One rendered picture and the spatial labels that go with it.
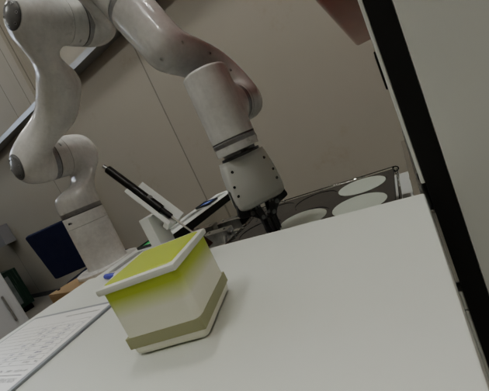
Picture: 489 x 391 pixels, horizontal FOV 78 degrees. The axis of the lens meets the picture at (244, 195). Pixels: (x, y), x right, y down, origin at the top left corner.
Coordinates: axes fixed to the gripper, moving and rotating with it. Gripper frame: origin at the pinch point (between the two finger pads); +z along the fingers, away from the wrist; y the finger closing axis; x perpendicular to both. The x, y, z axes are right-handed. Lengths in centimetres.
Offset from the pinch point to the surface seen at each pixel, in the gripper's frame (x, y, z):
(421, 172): 30.4, -8.4, -6.7
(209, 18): -196, -76, -119
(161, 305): 31.8, 19.3, -8.3
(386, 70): 30.4, -8.4, -17.6
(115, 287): 30.7, 21.9, -11.0
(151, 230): 10.6, 19.5, -11.1
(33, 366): 20.0, 35.4, -4.8
